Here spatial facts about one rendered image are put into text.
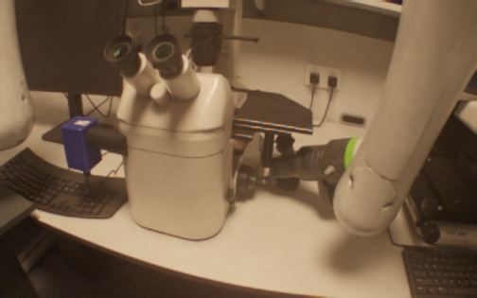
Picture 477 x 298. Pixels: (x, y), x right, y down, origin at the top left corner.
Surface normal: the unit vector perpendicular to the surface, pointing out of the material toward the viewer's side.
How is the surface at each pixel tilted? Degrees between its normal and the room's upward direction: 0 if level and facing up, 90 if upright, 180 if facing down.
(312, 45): 90
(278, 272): 0
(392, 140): 96
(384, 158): 96
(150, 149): 90
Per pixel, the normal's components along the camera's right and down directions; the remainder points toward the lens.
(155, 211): -0.21, 0.42
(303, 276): 0.06, -0.90
